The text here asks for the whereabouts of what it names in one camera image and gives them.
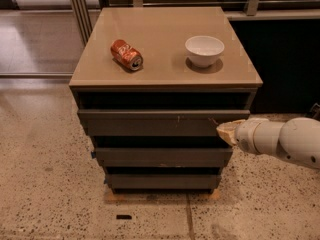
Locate grey top drawer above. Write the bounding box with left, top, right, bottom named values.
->
left=78, top=109, right=250, bottom=137

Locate grey drawer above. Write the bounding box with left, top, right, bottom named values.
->
left=78, top=109, right=250, bottom=137
left=94, top=148, right=232, bottom=168
left=105, top=174, right=221, bottom=189

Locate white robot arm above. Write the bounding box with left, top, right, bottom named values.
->
left=217, top=117, right=320, bottom=169

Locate grey drawer cabinet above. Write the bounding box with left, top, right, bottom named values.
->
left=68, top=6, right=263, bottom=195

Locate grey bottom drawer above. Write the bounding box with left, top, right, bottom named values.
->
left=105, top=174, right=221, bottom=189

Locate grey middle drawer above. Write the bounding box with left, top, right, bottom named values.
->
left=94, top=148, right=232, bottom=168

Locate white ceramic bowl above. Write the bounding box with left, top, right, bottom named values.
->
left=185, top=36, right=225, bottom=68

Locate grey window ledge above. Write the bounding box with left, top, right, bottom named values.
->
left=225, top=9, right=320, bottom=21

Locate orange soda can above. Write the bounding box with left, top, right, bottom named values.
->
left=110, top=39, right=143, bottom=71

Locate blue tape piece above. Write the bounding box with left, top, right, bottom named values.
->
left=90, top=151, right=96, bottom=159

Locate black floor marker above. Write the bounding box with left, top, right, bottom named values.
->
left=116, top=214, right=132, bottom=220

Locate metal railing frame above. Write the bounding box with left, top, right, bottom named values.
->
left=65, top=0, right=320, bottom=47

